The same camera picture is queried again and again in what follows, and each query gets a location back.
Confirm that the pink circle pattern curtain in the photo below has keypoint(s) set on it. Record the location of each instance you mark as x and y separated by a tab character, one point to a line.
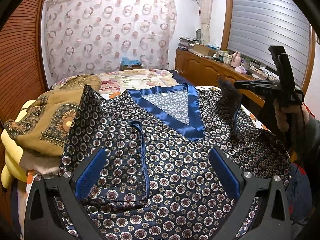
96	36

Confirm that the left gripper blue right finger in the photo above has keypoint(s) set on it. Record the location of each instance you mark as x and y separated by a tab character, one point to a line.
228	173

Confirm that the pink thermos jug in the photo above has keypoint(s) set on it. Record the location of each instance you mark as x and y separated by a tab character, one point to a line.
236	59

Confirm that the pink tissue pack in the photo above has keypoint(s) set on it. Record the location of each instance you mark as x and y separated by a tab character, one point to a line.
241	70

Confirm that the floral beige bed blanket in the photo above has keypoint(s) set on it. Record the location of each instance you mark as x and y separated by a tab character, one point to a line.
112	84

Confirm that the navy blue bed sheet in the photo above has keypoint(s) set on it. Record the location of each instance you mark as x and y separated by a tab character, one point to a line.
179	78

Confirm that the orange fruit print blanket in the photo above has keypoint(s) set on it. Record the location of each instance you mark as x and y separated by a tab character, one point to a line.
254	119

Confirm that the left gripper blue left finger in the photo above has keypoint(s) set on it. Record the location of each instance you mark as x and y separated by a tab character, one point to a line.
87	173

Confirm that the person right hand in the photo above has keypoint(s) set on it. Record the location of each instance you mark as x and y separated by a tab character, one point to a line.
292	116

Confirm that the navy patterned silk shirt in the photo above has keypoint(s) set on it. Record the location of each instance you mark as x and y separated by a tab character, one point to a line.
156	181

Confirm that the wooden sideboard cabinet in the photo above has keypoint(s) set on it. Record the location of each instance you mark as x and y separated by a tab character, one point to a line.
201	71

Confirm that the grey window roller blind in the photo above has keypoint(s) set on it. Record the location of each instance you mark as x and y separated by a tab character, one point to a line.
258	24

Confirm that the beige side curtain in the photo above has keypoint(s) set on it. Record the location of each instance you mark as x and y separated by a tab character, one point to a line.
205	17

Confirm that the brown louvered wooden wardrobe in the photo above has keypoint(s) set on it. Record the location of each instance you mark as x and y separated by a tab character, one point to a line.
22	72

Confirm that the box with blue items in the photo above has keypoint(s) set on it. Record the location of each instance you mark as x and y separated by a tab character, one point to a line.
128	64

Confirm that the cardboard box on sideboard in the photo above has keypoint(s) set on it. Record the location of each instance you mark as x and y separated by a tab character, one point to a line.
202	50

